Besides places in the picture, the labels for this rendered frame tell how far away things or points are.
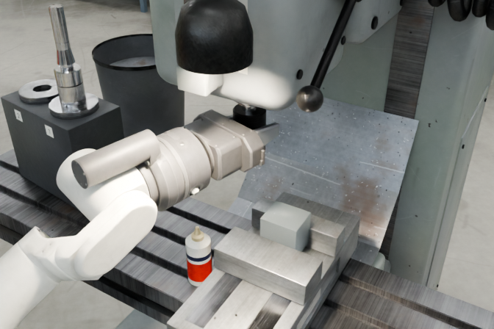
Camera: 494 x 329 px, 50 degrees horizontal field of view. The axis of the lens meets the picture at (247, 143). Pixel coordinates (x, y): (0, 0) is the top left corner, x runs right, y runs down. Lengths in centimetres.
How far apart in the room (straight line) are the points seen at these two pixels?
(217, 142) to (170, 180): 9
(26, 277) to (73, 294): 168
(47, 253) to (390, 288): 55
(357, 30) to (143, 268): 52
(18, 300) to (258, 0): 40
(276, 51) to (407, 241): 74
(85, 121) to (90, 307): 133
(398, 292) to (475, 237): 176
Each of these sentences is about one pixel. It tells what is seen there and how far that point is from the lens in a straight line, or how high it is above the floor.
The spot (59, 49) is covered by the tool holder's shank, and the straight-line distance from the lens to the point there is 99.
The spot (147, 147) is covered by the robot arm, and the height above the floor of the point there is 129.
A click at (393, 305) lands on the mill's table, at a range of 89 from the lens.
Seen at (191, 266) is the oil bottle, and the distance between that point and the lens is 87.
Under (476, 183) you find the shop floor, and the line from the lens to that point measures 302.
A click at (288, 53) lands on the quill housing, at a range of 58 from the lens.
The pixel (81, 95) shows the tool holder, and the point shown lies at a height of 118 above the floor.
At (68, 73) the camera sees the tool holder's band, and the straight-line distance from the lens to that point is 100.
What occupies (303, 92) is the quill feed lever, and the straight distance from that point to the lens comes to 58.
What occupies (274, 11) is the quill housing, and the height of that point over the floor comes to 144.
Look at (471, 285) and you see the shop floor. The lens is 241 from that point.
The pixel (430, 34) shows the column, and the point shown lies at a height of 129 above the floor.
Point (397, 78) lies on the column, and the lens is 104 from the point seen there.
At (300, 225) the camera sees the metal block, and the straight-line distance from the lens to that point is 78.
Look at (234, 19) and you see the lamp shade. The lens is 47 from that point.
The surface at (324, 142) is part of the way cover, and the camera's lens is 111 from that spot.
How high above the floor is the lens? 160
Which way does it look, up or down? 31 degrees down
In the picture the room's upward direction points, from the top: straight up
